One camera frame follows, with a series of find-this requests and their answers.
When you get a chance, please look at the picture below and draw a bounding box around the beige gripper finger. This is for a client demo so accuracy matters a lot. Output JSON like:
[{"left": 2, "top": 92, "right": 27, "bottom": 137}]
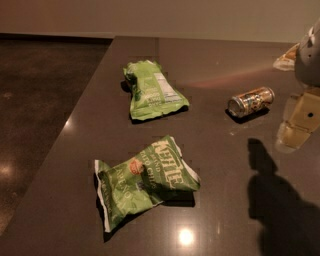
[
  {"left": 273, "top": 43, "right": 300, "bottom": 71},
  {"left": 276, "top": 87, "right": 320, "bottom": 153}
]

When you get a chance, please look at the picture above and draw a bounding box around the orange soda can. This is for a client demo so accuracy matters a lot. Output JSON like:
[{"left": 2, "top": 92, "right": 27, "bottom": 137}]
[{"left": 227, "top": 87, "right": 275, "bottom": 118}]

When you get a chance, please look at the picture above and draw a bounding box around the green rice chip bag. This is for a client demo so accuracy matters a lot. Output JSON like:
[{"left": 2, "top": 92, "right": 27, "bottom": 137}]
[{"left": 123, "top": 60, "right": 189, "bottom": 121}]

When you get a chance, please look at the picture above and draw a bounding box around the green Kettle jalapeno chip bag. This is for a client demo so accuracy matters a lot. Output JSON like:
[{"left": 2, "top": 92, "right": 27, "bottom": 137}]
[{"left": 94, "top": 135, "right": 200, "bottom": 233}]

